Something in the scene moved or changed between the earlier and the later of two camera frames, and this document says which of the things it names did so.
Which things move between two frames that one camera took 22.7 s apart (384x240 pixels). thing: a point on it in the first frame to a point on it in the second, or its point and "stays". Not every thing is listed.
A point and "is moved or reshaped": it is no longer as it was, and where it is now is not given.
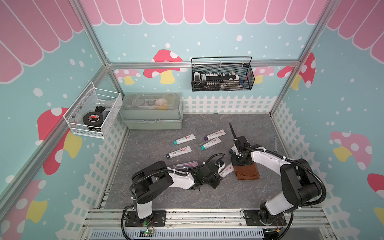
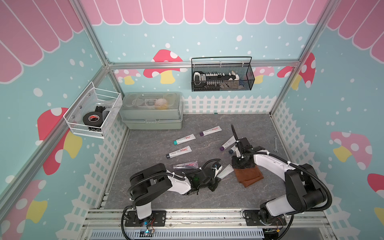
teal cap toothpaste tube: (212, 142) to (226, 171)
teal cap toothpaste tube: (185, 138) stays
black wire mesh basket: (221, 73) stays
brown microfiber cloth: (247, 172) is moved or reshaped
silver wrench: (275, 150) stays
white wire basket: (93, 112) stays
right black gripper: (234, 162) stays
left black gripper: (217, 180) stays
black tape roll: (93, 118) stays
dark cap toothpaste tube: (228, 170) to (233, 150)
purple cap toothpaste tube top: (215, 135) is moved or reshaped
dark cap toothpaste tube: (179, 152) stays
